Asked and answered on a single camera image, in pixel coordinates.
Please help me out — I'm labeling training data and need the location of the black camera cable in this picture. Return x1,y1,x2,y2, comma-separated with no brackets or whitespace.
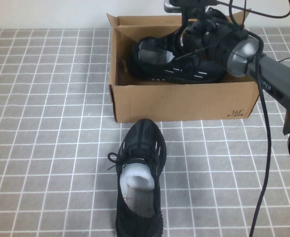
215,0,290,29

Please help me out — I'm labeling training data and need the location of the black sneaker with striped lining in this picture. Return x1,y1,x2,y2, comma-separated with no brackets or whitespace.
127,9,234,84

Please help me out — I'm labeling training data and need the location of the brown cardboard shoe box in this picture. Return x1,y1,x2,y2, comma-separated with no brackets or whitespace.
106,9,262,123

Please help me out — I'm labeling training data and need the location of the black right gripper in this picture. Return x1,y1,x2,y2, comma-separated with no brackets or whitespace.
173,19,249,64

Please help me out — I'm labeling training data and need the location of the black sneaker with bow lace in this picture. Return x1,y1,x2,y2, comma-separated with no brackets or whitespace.
107,118,167,237

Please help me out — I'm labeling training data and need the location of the white foam shoe stuffing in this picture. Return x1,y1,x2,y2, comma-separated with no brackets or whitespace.
120,160,155,198
166,50,178,63

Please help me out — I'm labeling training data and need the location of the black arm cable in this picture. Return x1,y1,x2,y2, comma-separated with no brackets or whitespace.
243,31,273,237

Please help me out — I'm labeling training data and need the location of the grey checked table cover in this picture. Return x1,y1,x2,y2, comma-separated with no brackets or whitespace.
0,27,290,237

